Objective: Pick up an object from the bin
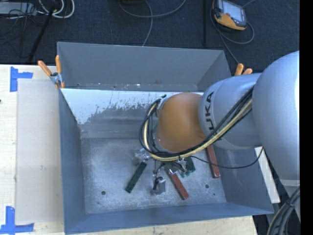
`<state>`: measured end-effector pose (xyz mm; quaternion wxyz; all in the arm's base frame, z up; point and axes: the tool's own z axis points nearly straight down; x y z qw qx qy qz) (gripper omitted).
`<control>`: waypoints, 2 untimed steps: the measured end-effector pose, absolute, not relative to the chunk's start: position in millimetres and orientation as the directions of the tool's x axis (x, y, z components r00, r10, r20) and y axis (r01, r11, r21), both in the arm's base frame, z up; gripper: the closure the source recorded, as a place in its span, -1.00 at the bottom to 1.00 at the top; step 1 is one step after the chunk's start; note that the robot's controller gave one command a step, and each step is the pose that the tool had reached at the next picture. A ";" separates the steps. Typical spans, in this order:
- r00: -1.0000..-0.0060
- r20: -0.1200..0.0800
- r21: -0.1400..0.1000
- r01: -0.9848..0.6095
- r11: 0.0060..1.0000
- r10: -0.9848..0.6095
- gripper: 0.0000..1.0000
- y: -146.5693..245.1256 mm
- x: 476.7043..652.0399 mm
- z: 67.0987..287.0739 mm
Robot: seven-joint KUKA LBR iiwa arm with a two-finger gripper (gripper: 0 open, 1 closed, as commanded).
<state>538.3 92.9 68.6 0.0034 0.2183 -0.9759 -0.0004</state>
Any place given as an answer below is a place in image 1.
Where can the clear glass thing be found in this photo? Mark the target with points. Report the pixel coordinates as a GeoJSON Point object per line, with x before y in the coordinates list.
{"type": "Point", "coordinates": [140, 156]}

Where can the grey metal bin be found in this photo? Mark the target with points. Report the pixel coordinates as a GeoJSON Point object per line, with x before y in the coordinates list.
{"type": "Point", "coordinates": [110, 160]}

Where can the pale flat board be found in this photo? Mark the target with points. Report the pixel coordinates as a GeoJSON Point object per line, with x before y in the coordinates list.
{"type": "Point", "coordinates": [36, 143]}

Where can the dark green flat block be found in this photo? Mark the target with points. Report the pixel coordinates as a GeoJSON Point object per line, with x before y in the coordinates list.
{"type": "Point", "coordinates": [136, 177]}

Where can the red-brown flat block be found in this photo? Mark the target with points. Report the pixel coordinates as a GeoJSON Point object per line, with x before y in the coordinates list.
{"type": "Point", "coordinates": [180, 187]}
{"type": "Point", "coordinates": [213, 165]}

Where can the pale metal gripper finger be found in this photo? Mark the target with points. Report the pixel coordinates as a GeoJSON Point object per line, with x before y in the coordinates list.
{"type": "Point", "coordinates": [162, 185]}
{"type": "Point", "coordinates": [155, 183]}

